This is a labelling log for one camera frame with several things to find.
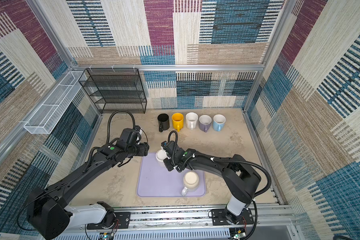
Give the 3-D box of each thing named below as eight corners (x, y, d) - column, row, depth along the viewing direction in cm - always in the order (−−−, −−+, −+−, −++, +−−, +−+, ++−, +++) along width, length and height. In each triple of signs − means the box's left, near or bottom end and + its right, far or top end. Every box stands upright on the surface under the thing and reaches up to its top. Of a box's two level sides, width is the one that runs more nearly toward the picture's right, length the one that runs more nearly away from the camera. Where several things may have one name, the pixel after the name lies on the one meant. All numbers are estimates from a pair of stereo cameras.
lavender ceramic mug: (199, 133, 107) (200, 127, 101) (198, 121, 114) (199, 114, 108) (211, 133, 107) (213, 127, 101) (209, 121, 114) (211, 114, 108)
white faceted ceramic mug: (186, 134, 107) (186, 125, 99) (185, 122, 114) (186, 112, 106) (197, 134, 107) (198, 125, 99) (196, 122, 114) (197, 112, 106)
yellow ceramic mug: (172, 133, 108) (171, 124, 101) (172, 121, 115) (171, 112, 108) (183, 133, 108) (183, 124, 101) (183, 121, 115) (183, 112, 108)
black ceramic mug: (158, 134, 108) (156, 125, 101) (159, 121, 116) (158, 113, 108) (168, 134, 108) (167, 125, 101) (169, 121, 116) (168, 113, 108)
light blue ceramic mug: (213, 135, 106) (215, 127, 99) (211, 123, 114) (213, 114, 106) (224, 135, 106) (228, 127, 99) (221, 123, 114) (224, 114, 106)
